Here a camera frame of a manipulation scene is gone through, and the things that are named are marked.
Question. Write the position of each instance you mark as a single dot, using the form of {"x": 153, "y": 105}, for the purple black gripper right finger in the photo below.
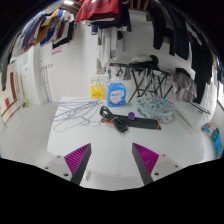
{"x": 145, "y": 160}

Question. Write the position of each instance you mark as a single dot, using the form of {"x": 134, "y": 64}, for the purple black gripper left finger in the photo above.
{"x": 77, "y": 162}

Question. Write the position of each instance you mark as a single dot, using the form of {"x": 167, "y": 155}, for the purple charger plug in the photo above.
{"x": 131, "y": 116}

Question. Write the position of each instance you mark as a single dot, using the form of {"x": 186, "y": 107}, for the black orange power strip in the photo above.
{"x": 122, "y": 123}

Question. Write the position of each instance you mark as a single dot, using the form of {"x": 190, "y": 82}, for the blue detergent bottle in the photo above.
{"x": 116, "y": 93}

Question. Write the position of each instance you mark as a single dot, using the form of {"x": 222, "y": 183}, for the yellow wet floor sign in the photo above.
{"x": 97, "y": 91}

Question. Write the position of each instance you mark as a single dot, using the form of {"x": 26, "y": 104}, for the blue items on floor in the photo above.
{"x": 213, "y": 132}

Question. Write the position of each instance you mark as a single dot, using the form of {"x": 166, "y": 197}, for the black folding drying rack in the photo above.
{"x": 147, "y": 80}

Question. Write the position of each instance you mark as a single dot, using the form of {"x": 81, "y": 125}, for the grey hanging garment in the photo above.
{"x": 183, "y": 86}

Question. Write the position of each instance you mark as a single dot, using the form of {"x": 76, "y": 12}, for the black hanging clothes right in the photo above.
{"x": 184, "y": 39}

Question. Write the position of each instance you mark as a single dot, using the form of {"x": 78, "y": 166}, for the colourful hanging clothes left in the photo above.
{"x": 58, "y": 28}

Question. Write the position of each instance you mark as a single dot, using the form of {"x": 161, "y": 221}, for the red hanging garment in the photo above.
{"x": 97, "y": 9}

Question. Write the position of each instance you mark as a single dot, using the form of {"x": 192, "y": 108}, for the purple wire hangers pile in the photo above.
{"x": 77, "y": 113}

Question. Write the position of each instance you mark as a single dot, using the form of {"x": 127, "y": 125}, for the white wire rack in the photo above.
{"x": 99, "y": 80}

